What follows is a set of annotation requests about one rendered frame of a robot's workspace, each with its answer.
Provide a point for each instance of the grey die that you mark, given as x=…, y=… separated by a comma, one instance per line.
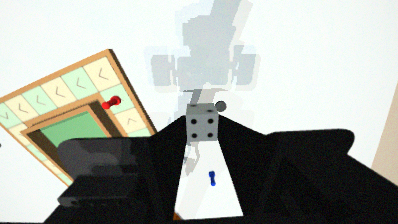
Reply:
x=201, y=122

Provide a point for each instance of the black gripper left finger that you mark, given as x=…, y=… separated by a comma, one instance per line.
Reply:
x=158, y=158

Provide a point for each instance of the square board game with green tray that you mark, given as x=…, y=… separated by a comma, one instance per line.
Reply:
x=89, y=120

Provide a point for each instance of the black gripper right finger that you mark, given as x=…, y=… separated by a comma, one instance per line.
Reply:
x=253, y=158

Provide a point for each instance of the dark red game pawn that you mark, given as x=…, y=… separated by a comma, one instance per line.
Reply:
x=115, y=100

